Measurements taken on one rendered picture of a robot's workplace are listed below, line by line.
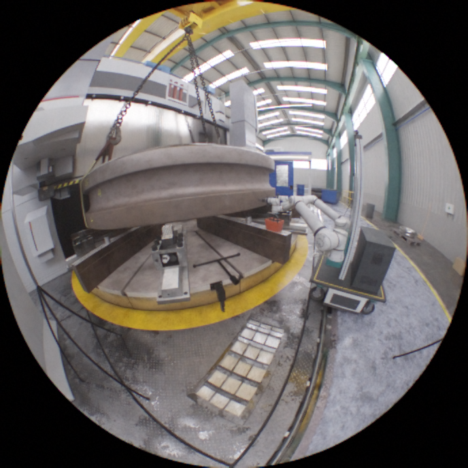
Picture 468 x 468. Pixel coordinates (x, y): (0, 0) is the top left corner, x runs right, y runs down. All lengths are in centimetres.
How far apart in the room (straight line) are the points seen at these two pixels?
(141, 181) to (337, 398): 286
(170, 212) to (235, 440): 216
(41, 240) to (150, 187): 276
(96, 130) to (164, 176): 293
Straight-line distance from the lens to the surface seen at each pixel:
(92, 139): 427
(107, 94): 478
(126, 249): 243
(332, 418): 141
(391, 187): 1010
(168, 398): 135
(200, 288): 152
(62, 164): 315
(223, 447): 129
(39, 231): 376
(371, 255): 155
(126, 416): 151
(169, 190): 187
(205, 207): 179
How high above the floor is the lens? 125
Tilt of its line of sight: 20 degrees down
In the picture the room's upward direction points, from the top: 2 degrees counter-clockwise
